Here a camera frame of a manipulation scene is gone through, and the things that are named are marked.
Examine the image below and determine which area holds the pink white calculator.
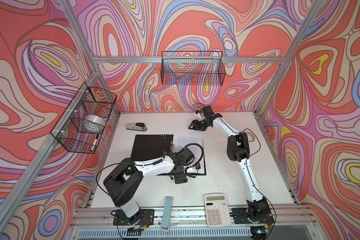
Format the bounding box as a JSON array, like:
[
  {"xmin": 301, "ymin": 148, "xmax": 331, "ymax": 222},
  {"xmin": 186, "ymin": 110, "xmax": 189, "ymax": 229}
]
[{"xmin": 204, "ymin": 193, "xmax": 232, "ymax": 228}]

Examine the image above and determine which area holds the grey black stapler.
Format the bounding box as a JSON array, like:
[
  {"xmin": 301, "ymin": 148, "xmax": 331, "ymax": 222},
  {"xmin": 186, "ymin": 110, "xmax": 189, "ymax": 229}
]
[{"xmin": 126, "ymin": 123, "xmax": 147, "ymax": 132}]

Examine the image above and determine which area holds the black wire basket left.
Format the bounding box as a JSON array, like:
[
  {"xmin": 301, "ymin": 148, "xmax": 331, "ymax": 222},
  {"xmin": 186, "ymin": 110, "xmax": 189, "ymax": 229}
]
[{"xmin": 51, "ymin": 83, "xmax": 117, "ymax": 154}]

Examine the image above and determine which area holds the black wire basket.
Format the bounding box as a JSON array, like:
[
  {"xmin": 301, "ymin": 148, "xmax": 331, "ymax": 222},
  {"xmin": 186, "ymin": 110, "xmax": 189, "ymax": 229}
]
[
  {"xmin": 51, "ymin": 83, "xmax": 117, "ymax": 154},
  {"xmin": 161, "ymin": 50, "xmax": 226, "ymax": 86}
]

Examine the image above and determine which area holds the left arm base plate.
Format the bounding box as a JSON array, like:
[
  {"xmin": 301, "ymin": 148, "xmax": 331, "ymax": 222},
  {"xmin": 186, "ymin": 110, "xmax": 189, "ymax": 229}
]
[{"xmin": 112, "ymin": 209, "xmax": 155, "ymax": 227}]

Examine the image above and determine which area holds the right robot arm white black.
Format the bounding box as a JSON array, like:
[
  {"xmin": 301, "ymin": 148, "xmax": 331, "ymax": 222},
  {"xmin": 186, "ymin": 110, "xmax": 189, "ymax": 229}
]
[{"xmin": 189, "ymin": 108, "xmax": 272, "ymax": 223}]

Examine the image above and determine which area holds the printed paper sheet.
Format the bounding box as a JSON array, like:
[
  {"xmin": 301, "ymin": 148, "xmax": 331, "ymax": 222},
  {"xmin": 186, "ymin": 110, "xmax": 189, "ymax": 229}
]
[{"xmin": 173, "ymin": 132, "xmax": 207, "ymax": 176}]

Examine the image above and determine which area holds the light blue eraser bar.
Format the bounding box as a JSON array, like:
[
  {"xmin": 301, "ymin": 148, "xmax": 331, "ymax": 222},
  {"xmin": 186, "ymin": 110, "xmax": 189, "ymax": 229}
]
[{"xmin": 161, "ymin": 196, "xmax": 173, "ymax": 232}]

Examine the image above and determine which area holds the black wire basket back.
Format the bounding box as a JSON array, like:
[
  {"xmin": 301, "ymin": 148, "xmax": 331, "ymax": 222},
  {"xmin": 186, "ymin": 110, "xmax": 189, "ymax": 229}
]
[{"xmin": 161, "ymin": 50, "xmax": 226, "ymax": 86}]

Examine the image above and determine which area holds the blue folder black inside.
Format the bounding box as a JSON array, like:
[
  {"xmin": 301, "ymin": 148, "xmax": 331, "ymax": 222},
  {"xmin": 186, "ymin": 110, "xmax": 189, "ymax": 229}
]
[{"xmin": 131, "ymin": 135, "xmax": 204, "ymax": 178}]

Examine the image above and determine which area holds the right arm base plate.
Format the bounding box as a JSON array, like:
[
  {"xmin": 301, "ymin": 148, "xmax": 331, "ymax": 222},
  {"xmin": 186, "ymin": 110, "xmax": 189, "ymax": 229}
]
[{"xmin": 231, "ymin": 208, "xmax": 275, "ymax": 225}]

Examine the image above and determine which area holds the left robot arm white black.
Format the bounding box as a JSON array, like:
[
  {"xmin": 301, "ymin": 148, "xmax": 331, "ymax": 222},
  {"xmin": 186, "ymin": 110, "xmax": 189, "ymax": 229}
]
[{"xmin": 103, "ymin": 148, "xmax": 195, "ymax": 219}]

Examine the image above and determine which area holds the marker pen in basket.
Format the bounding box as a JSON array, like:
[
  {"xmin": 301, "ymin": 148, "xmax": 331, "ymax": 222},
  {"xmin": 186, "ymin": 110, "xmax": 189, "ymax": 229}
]
[{"xmin": 90, "ymin": 138, "xmax": 99, "ymax": 153}]

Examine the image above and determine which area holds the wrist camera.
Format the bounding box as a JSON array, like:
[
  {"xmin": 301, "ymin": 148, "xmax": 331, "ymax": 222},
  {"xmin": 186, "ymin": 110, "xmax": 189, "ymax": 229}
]
[
  {"xmin": 195, "ymin": 106, "xmax": 215, "ymax": 120},
  {"xmin": 177, "ymin": 147, "xmax": 204, "ymax": 173}
]

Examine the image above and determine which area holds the clear tape roll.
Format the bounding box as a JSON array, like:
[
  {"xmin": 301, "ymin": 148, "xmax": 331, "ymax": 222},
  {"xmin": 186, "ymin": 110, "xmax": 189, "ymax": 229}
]
[{"xmin": 245, "ymin": 132, "xmax": 256, "ymax": 143}]

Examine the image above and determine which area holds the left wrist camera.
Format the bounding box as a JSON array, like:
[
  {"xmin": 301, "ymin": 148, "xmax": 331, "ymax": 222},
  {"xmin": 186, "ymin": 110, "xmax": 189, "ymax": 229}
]
[{"xmin": 177, "ymin": 147, "xmax": 204, "ymax": 173}]

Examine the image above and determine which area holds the grey tape roll in basket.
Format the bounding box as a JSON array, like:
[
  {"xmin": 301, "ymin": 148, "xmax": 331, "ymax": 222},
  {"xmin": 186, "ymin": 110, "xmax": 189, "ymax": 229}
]
[{"xmin": 85, "ymin": 115, "xmax": 106, "ymax": 126}]

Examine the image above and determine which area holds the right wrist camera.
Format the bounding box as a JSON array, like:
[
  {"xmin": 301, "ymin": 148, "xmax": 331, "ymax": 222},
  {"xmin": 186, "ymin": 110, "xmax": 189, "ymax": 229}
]
[{"xmin": 195, "ymin": 106, "xmax": 215, "ymax": 120}]

